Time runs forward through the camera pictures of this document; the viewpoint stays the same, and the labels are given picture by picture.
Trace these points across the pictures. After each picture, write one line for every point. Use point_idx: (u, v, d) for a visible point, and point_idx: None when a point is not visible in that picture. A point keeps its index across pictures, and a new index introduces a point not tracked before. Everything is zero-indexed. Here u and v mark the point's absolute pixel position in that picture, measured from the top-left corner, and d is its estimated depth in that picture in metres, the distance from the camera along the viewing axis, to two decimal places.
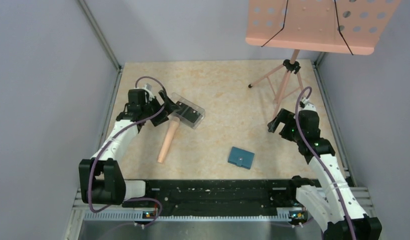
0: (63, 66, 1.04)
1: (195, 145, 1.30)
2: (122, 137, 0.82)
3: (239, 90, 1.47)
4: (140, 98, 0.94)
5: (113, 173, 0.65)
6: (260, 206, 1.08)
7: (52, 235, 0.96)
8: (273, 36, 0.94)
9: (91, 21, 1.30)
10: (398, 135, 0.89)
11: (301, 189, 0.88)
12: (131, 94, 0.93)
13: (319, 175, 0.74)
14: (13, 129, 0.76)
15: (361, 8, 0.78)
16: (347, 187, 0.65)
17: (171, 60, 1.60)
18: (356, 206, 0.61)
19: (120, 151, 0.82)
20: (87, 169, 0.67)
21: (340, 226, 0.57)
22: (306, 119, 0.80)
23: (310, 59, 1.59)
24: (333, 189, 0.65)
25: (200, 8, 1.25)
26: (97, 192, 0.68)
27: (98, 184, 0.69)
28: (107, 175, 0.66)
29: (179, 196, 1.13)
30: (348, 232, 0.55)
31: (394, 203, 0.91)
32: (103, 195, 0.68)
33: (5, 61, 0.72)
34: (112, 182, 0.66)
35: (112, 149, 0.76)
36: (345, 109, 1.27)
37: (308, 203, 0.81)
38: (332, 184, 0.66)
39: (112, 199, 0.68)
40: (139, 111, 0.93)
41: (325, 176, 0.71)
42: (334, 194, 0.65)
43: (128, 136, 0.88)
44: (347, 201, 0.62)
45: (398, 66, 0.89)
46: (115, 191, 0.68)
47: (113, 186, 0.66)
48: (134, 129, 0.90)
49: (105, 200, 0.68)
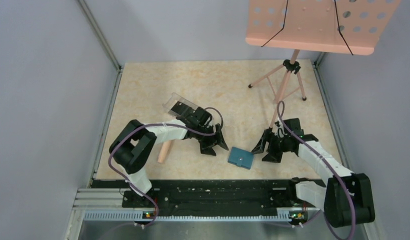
0: (63, 67, 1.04)
1: (195, 146, 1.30)
2: (172, 129, 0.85)
3: (239, 90, 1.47)
4: (204, 117, 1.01)
5: (149, 141, 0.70)
6: (260, 206, 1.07)
7: (52, 235, 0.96)
8: (273, 37, 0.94)
9: (91, 21, 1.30)
10: (398, 135, 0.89)
11: (299, 183, 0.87)
12: (200, 110, 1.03)
13: (308, 159, 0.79)
14: (13, 130, 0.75)
15: (361, 8, 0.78)
16: (332, 158, 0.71)
17: (171, 60, 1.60)
18: (342, 169, 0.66)
19: (161, 139, 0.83)
20: (132, 128, 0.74)
21: (331, 185, 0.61)
22: (288, 122, 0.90)
23: (310, 59, 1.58)
24: (320, 160, 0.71)
25: (200, 8, 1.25)
26: (119, 152, 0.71)
27: (127, 147, 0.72)
28: (140, 142, 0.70)
29: (178, 196, 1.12)
30: (339, 189, 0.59)
31: (393, 203, 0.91)
32: (122, 157, 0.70)
33: (4, 61, 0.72)
34: (139, 150, 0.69)
35: (159, 129, 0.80)
36: (345, 109, 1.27)
37: (310, 195, 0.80)
38: (318, 157, 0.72)
39: (128, 166, 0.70)
40: (195, 125, 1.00)
41: (311, 155, 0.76)
42: (321, 164, 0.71)
43: (174, 135, 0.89)
44: (335, 166, 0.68)
45: (398, 66, 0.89)
46: (135, 160, 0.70)
47: (136, 155, 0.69)
48: (183, 133, 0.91)
49: (122, 163, 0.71)
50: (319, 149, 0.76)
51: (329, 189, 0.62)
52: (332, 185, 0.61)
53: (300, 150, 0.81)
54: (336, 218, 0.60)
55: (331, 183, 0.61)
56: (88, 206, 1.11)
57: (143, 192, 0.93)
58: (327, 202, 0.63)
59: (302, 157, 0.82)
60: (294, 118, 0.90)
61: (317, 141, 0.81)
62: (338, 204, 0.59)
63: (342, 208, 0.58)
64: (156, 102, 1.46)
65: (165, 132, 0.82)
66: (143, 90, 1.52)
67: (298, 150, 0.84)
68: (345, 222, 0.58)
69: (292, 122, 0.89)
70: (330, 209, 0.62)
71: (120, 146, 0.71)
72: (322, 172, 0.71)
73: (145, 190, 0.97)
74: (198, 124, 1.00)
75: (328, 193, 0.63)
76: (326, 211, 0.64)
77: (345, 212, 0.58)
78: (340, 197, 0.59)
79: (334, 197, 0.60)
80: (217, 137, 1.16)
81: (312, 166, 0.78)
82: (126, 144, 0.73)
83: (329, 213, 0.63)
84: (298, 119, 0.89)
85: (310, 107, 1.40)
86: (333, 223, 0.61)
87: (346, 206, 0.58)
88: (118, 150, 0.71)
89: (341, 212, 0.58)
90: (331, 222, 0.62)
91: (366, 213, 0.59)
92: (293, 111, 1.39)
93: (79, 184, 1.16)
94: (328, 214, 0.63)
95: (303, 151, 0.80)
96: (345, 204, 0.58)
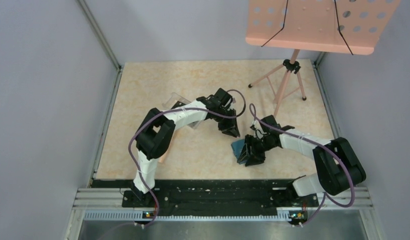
0: (63, 67, 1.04)
1: (195, 145, 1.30)
2: (192, 113, 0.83)
3: (239, 90, 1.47)
4: (225, 98, 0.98)
5: (168, 129, 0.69)
6: (260, 206, 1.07)
7: (52, 235, 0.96)
8: (273, 37, 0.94)
9: (91, 21, 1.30)
10: (399, 135, 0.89)
11: (296, 179, 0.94)
12: (220, 91, 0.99)
13: (291, 145, 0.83)
14: (13, 130, 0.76)
15: (361, 8, 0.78)
16: (310, 135, 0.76)
17: (172, 60, 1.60)
18: (322, 140, 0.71)
19: (181, 123, 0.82)
20: (152, 116, 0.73)
21: (317, 155, 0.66)
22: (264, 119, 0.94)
23: (310, 59, 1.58)
24: (301, 140, 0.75)
25: (200, 7, 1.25)
26: (142, 137, 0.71)
27: (149, 133, 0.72)
28: (161, 130, 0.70)
29: (178, 195, 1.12)
30: (326, 156, 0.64)
31: (393, 202, 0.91)
32: (146, 143, 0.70)
33: (4, 61, 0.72)
34: (160, 138, 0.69)
35: (178, 115, 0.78)
36: (345, 110, 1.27)
37: (307, 186, 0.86)
38: (298, 138, 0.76)
39: (152, 151, 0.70)
40: (216, 105, 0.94)
41: (292, 138, 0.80)
42: (304, 143, 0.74)
43: (195, 117, 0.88)
44: (315, 139, 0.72)
45: (398, 66, 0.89)
46: (158, 146, 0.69)
47: (158, 142, 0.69)
48: (203, 116, 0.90)
49: (146, 148, 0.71)
50: (296, 132, 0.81)
51: (317, 160, 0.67)
52: (319, 155, 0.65)
53: (282, 140, 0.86)
54: (333, 186, 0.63)
55: (317, 153, 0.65)
56: (88, 206, 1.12)
57: (149, 187, 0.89)
58: (321, 173, 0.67)
59: (286, 145, 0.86)
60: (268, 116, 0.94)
61: (294, 128, 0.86)
62: (330, 170, 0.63)
63: (336, 174, 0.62)
64: (156, 102, 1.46)
65: (185, 118, 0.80)
66: (143, 90, 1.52)
67: (280, 141, 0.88)
68: (342, 187, 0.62)
69: (268, 119, 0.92)
70: (324, 180, 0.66)
71: (142, 132, 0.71)
72: (306, 150, 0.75)
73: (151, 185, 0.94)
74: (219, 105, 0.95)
75: (318, 165, 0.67)
76: (322, 183, 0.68)
77: (340, 177, 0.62)
78: (329, 163, 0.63)
79: (323, 165, 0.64)
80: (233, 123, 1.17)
81: (296, 150, 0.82)
82: (147, 130, 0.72)
83: (325, 185, 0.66)
84: (272, 116, 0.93)
85: (310, 107, 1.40)
86: (332, 192, 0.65)
87: (338, 171, 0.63)
88: (141, 136, 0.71)
89: (336, 179, 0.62)
90: (330, 192, 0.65)
91: (357, 172, 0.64)
92: (293, 111, 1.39)
93: (79, 184, 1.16)
94: (325, 186, 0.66)
95: (284, 139, 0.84)
96: (336, 170, 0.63)
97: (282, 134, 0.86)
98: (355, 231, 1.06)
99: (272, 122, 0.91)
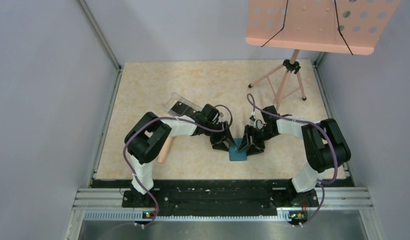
0: (63, 67, 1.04)
1: (195, 146, 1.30)
2: (184, 124, 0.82)
3: (239, 90, 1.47)
4: (211, 114, 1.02)
5: (164, 133, 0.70)
6: (261, 206, 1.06)
7: (52, 235, 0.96)
8: (273, 36, 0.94)
9: (91, 21, 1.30)
10: (399, 135, 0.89)
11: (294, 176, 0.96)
12: (206, 107, 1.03)
13: (286, 130, 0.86)
14: (13, 131, 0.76)
15: (361, 8, 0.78)
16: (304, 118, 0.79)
17: (172, 60, 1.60)
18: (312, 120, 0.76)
19: (173, 132, 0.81)
20: (147, 120, 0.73)
21: (305, 132, 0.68)
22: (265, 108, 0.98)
23: (310, 59, 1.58)
24: (294, 122, 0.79)
25: (200, 8, 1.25)
26: (134, 142, 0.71)
27: (142, 137, 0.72)
28: (157, 131, 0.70)
29: (178, 196, 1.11)
30: (313, 132, 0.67)
31: (393, 202, 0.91)
32: (137, 147, 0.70)
33: (4, 61, 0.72)
34: (155, 139, 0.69)
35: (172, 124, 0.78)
36: (345, 110, 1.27)
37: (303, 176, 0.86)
38: (292, 121, 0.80)
39: (143, 156, 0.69)
40: (202, 122, 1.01)
41: (286, 122, 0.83)
42: (296, 125, 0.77)
43: (186, 130, 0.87)
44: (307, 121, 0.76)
45: (398, 66, 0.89)
46: (150, 150, 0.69)
47: (153, 144, 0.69)
48: (191, 130, 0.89)
49: (137, 153, 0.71)
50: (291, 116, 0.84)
51: (305, 138, 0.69)
52: (306, 131, 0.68)
53: (278, 124, 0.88)
54: (318, 162, 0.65)
55: (305, 130, 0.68)
56: (88, 206, 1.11)
57: (147, 189, 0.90)
58: (307, 150, 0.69)
59: (281, 130, 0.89)
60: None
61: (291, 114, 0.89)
62: (316, 146, 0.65)
63: (320, 148, 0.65)
64: (156, 102, 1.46)
65: (177, 127, 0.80)
66: (143, 90, 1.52)
67: (276, 126, 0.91)
68: (326, 162, 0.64)
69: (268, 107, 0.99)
70: (311, 156, 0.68)
71: (135, 137, 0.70)
72: (298, 132, 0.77)
73: (148, 187, 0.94)
74: (205, 121, 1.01)
75: (305, 142, 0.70)
76: (309, 160, 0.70)
77: (325, 153, 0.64)
78: (315, 138, 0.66)
79: (310, 141, 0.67)
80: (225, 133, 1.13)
81: (291, 134, 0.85)
82: (139, 135, 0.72)
83: (311, 161, 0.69)
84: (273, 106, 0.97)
85: (310, 107, 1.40)
86: (317, 168, 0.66)
87: (324, 148, 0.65)
88: (133, 141, 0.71)
89: (321, 154, 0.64)
90: (316, 168, 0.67)
91: (343, 151, 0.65)
92: (293, 111, 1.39)
93: (78, 184, 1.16)
94: (312, 163, 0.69)
95: (280, 124, 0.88)
96: (322, 145, 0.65)
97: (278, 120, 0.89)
98: (355, 231, 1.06)
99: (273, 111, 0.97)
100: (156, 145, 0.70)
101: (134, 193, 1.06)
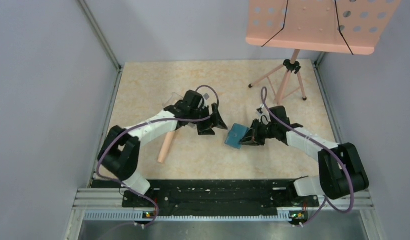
0: (63, 67, 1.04)
1: (195, 146, 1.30)
2: (159, 126, 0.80)
3: (239, 90, 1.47)
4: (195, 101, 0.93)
5: (132, 148, 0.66)
6: (260, 206, 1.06)
7: (52, 235, 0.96)
8: (273, 36, 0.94)
9: (91, 21, 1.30)
10: (399, 135, 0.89)
11: (296, 179, 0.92)
12: (188, 95, 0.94)
13: (297, 145, 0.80)
14: (13, 130, 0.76)
15: (361, 8, 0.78)
16: (317, 136, 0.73)
17: (172, 60, 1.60)
18: (328, 143, 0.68)
19: (149, 137, 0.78)
20: (114, 135, 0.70)
21: (322, 158, 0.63)
22: (274, 111, 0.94)
23: (310, 59, 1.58)
24: (307, 141, 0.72)
25: (200, 8, 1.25)
26: (107, 160, 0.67)
27: (114, 153, 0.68)
28: (125, 148, 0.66)
29: (178, 196, 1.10)
30: (330, 159, 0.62)
31: (393, 202, 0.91)
32: (112, 165, 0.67)
33: (4, 60, 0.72)
34: (125, 158, 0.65)
35: (143, 130, 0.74)
36: (345, 110, 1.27)
37: (309, 188, 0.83)
38: (305, 138, 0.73)
39: (118, 173, 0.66)
40: (186, 112, 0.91)
41: (299, 139, 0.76)
42: (310, 144, 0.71)
43: (164, 129, 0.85)
44: (321, 141, 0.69)
45: (398, 66, 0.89)
46: (125, 166, 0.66)
47: (125, 161, 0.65)
48: (173, 126, 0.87)
49: (113, 171, 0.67)
50: (303, 131, 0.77)
51: (321, 164, 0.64)
52: (323, 157, 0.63)
53: (288, 137, 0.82)
54: (332, 190, 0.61)
55: (322, 156, 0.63)
56: (88, 206, 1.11)
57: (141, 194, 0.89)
58: (322, 176, 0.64)
59: (291, 143, 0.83)
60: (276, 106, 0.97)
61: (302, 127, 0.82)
62: (332, 175, 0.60)
63: (336, 177, 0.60)
64: (156, 102, 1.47)
65: (151, 132, 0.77)
66: (143, 90, 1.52)
67: (286, 138, 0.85)
68: (342, 192, 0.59)
69: (278, 112, 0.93)
70: (325, 183, 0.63)
71: (108, 154, 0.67)
72: (311, 152, 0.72)
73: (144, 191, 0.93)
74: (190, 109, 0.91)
75: (320, 168, 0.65)
76: (322, 186, 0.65)
77: (341, 182, 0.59)
78: (332, 167, 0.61)
79: (326, 168, 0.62)
80: (214, 119, 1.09)
81: (301, 150, 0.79)
82: (112, 151, 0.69)
83: (324, 187, 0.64)
84: (283, 109, 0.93)
85: (310, 107, 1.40)
86: (331, 196, 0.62)
87: (341, 176, 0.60)
88: (106, 160, 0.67)
89: (336, 183, 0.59)
90: (329, 196, 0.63)
91: (359, 181, 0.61)
92: (293, 111, 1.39)
93: (78, 184, 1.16)
94: (325, 189, 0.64)
95: (290, 137, 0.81)
96: (338, 174, 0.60)
97: (288, 132, 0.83)
98: (355, 231, 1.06)
99: (282, 116, 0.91)
100: (128, 161, 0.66)
101: (135, 194, 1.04)
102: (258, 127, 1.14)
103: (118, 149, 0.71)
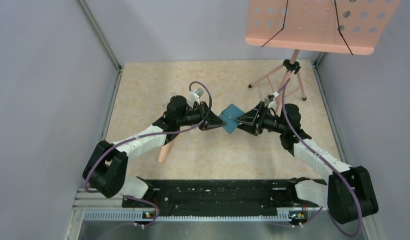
0: (63, 67, 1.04)
1: (195, 146, 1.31)
2: (148, 140, 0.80)
3: (239, 90, 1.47)
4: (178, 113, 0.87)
5: (119, 164, 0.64)
6: (260, 206, 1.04)
7: (51, 235, 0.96)
8: (273, 37, 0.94)
9: (91, 21, 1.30)
10: (399, 135, 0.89)
11: (299, 182, 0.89)
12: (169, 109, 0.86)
13: (304, 158, 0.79)
14: (13, 130, 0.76)
15: (361, 8, 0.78)
16: (328, 154, 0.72)
17: (171, 60, 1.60)
18: (340, 164, 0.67)
19: (137, 152, 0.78)
20: (101, 151, 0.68)
21: (332, 181, 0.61)
22: (288, 116, 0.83)
23: (310, 59, 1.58)
24: (317, 158, 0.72)
25: (200, 8, 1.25)
26: (94, 177, 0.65)
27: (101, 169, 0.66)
28: (112, 165, 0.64)
29: (178, 196, 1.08)
30: (341, 184, 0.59)
31: (393, 203, 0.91)
32: (98, 181, 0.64)
33: (4, 59, 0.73)
34: (112, 174, 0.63)
35: (131, 145, 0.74)
36: (345, 110, 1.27)
37: (311, 195, 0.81)
38: (314, 155, 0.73)
39: (104, 189, 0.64)
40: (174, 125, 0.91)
41: (308, 154, 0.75)
42: (319, 162, 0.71)
43: (152, 143, 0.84)
44: (332, 162, 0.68)
45: (398, 67, 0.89)
46: (111, 183, 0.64)
47: (111, 178, 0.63)
48: (161, 141, 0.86)
49: (98, 187, 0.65)
50: (312, 145, 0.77)
51: (331, 187, 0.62)
52: (334, 181, 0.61)
53: (296, 149, 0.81)
54: (340, 213, 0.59)
55: (332, 179, 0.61)
56: (88, 206, 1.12)
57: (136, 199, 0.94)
58: (330, 199, 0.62)
59: (298, 155, 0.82)
60: (290, 105, 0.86)
61: (311, 138, 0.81)
62: (342, 199, 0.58)
63: (346, 204, 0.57)
64: (156, 102, 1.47)
65: (139, 147, 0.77)
66: (143, 90, 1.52)
67: (293, 149, 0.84)
68: (351, 218, 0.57)
69: (292, 118, 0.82)
70: (334, 206, 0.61)
71: (94, 171, 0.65)
72: (320, 169, 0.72)
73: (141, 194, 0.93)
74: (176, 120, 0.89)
75: (330, 191, 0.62)
76: (330, 208, 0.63)
77: (350, 207, 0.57)
78: (342, 191, 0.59)
79: (336, 193, 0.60)
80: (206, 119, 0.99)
81: (308, 164, 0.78)
82: (98, 167, 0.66)
83: (333, 209, 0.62)
84: (299, 115, 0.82)
85: (310, 107, 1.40)
86: (339, 220, 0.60)
87: (350, 201, 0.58)
88: (93, 176, 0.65)
89: (345, 207, 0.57)
90: (337, 219, 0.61)
91: (369, 205, 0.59)
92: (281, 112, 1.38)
93: (79, 184, 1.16)
94: (332, 212, 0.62)
95: (298, 149, 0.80)
96: (348, 198, 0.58)
97: (297, 143, 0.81)
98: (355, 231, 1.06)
99: (294, 122, 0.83)
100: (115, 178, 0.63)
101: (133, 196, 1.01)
102: (266, 115, 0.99)
103: (104, 165, 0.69)
